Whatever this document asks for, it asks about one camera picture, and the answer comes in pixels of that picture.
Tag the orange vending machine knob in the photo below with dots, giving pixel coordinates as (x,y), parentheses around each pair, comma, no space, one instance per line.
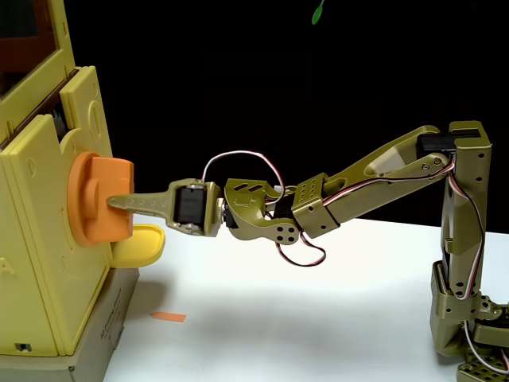
(107,179)

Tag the yellow toy vending machine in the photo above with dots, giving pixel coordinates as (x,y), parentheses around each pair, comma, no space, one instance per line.
(40,238)

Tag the yellow dispensing tray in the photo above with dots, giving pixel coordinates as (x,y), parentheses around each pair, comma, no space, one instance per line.
(143,246)

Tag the grey cardboard box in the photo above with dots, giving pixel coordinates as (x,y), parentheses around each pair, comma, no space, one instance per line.
(95,342)

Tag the green leaf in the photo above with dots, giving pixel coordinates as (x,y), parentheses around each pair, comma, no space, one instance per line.
(317,14)

